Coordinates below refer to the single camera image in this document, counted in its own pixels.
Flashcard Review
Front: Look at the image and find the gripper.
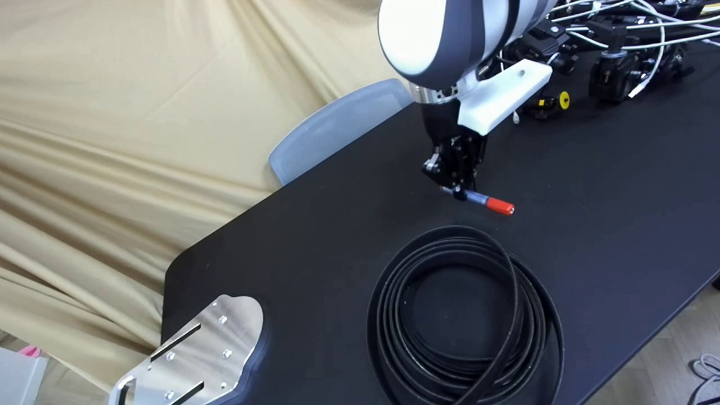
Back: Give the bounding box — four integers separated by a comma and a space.
421, 101, 488, 201

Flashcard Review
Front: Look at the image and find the red capped marker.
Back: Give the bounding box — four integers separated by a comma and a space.
440, 186, 515, 217

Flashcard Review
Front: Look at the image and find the black clamp with yellow knob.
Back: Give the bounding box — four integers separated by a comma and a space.
522, 90, 572, 120

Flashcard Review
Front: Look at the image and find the silver metal plate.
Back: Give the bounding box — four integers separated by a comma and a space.
108, 294, 265, 405

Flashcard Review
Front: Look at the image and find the beige cloth backdrop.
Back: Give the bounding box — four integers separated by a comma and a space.
0, 0, 418, 394

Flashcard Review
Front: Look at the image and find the white box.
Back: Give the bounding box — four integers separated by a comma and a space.
0, 346, 49, 405

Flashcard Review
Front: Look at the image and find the black clamp mount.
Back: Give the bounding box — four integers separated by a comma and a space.
588, 22, 694, 105

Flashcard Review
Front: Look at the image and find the coil of black cable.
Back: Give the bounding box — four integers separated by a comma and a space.
367, 225, 565, 405

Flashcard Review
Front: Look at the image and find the white cable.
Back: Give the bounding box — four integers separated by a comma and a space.
688, 353, 720, 405

